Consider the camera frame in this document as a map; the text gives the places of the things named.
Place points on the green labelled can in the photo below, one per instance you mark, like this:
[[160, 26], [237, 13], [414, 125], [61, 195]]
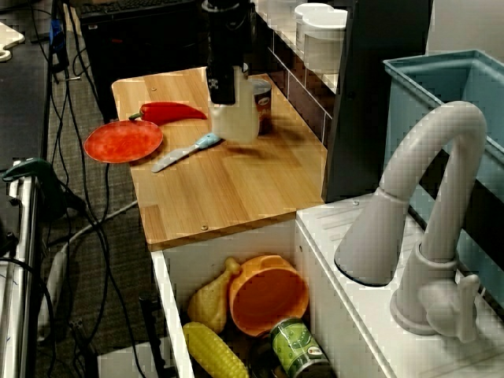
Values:
[[295, 346]]

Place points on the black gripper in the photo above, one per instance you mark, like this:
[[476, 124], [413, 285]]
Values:
[[230, 39]]

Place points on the white power strip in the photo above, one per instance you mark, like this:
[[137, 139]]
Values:
[[55, 275]]

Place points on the white plastic bottle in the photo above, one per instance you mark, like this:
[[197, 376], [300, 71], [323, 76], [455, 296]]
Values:
[[240, 122]]

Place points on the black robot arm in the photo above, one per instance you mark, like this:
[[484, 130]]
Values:
[[226, 4]]

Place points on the black computer tower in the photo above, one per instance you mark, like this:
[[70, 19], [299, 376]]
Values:
[[138, 59]]

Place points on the orange toy pot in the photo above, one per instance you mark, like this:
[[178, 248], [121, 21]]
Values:
[[267, 299]]

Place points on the white cutting board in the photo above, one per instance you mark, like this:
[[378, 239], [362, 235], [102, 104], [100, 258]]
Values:
[[10, 43]]

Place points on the white toy sink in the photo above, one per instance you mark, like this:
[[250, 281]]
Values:
[[354, 334]]

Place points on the green clamp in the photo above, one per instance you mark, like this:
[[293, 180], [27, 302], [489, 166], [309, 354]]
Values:
[[31, 167]]

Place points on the clear container with label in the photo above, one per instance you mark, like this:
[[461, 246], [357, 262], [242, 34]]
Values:
[[301, 23]]

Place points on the red toy pepper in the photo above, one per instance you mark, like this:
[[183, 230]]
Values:
[[169, 112]]

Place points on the orange beans can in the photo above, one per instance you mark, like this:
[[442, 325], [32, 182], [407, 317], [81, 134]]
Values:
[[264, 106]]

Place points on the black keyboard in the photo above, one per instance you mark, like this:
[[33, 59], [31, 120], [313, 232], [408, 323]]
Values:
[[134, 6]]

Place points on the clear container white lid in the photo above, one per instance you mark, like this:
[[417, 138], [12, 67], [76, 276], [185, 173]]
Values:
[[325, 43]]

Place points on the yellow toy corn cob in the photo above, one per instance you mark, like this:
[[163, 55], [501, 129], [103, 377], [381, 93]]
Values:
[[212, 350]]

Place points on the dark shelf backsplash unit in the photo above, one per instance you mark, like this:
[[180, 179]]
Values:
[[366, 118]]

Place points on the red orange plate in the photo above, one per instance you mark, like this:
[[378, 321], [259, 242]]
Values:
[[122, 141]]

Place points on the silver metal rail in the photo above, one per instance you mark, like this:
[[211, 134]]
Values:
[[19, 275]]

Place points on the teal plastic bin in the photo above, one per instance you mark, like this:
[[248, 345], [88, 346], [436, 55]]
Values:
[[425, 78]]

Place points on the grey toy faucet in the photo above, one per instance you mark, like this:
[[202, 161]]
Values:
[[425, 283]]

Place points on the yellow toy chicken drumstick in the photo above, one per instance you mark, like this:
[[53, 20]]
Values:
[[208, 303]]

